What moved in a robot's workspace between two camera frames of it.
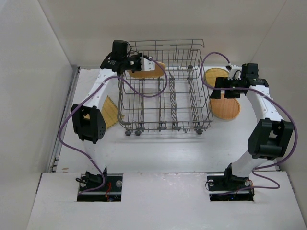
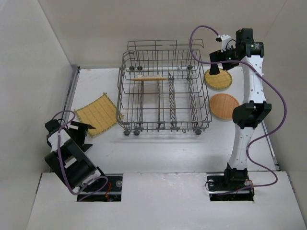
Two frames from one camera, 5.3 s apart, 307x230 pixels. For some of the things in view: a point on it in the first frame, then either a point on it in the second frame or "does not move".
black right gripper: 218,87 -> 216,56
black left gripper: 138,63 -> 78,135
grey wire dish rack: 169,91 does not move
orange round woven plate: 225,109 does not move
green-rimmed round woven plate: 211,74 does not move
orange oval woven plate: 157,73 -> 149,77
